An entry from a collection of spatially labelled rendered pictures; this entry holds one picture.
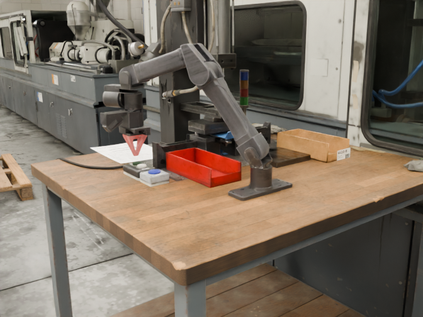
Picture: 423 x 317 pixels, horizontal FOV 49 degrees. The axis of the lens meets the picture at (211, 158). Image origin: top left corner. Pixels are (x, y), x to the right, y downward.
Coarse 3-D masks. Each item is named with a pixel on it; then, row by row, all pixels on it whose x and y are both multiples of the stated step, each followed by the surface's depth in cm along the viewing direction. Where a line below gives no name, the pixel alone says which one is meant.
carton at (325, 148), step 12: (288, 132) 184; (300, 132) 187; (312, 132) 182; (288, 144) 177; (300, 144) 172; (312, 144) 167; (324, 144) 163; (336, 144) 173; (348, 144) 169; (312, 156) 168; (324, 156) 164; (336, 156) 166; (348, 156) 170
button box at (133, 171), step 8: (64, 160) 168; (96, 168) 158; (104, 168) 158; (112, 168) 158; (120, 168) 158; (128, 168) 150; (136, 168) 149; (144, 168) 148; (152, 168) 148; (136, 176) 146
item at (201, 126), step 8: (184, 104) 182; (192, 104) 187; (200, 104) 186; (208, 104) 181; (192, 112) 178; (200, 112) 174; (208, 112) 170; (216, 112) 166; (192, 120) 170; (200, 120) 170; (208, 120) 169; (216, 120) 167; (192, 128) 168; (200, 128) 164; (208, 128) 164; (216, 128) 166; (224, 128) 168
